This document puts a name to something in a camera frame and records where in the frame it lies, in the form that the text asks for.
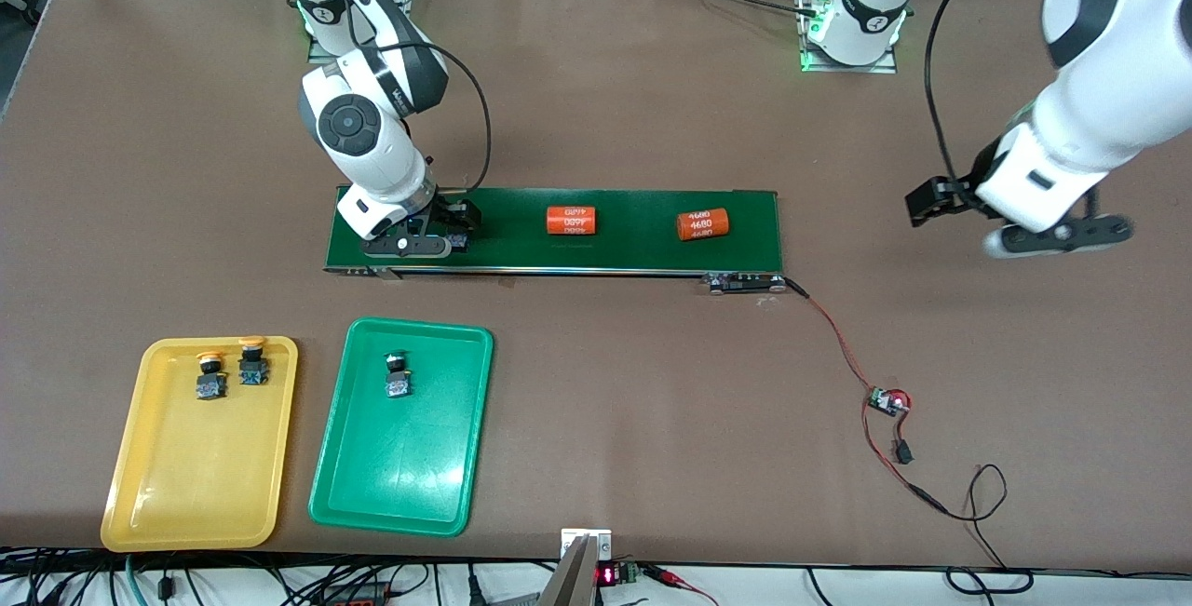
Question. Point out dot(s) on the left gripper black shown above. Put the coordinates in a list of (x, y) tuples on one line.
[(952, 190)]

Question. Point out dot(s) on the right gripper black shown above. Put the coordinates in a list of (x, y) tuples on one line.
[(453, 215)]

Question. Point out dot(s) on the orange 4680 battery cylinder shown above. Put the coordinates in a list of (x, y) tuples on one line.
[(703, 225), (570, 220)]

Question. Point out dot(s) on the yellow push button switch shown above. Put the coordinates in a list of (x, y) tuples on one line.
[(252, 370), (212, 385)]

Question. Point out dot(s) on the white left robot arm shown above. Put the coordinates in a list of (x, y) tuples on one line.
[(1099, 103)]

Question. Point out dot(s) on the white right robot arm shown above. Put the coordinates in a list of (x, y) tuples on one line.
[(372, 150)]

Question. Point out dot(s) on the green conveyor belt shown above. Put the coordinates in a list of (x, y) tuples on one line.
[(633, 248)]

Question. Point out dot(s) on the small black controller board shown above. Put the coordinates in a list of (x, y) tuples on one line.
[(887, 400)]

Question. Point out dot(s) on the green plastic tray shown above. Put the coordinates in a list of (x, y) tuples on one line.
[(400, 466)]

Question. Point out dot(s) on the yellow plastic tray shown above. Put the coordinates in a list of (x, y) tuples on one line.
[(196, 476)]

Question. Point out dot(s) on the red digit display module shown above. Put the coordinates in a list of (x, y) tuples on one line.
[(615, 574)]

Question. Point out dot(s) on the black power strip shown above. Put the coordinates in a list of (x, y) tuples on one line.
[(358, 599)]

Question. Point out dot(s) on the red clip lead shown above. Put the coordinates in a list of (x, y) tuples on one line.
[(675, 578)]

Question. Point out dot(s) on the grey metal camera bracket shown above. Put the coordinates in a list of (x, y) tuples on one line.
[(573, 578)]

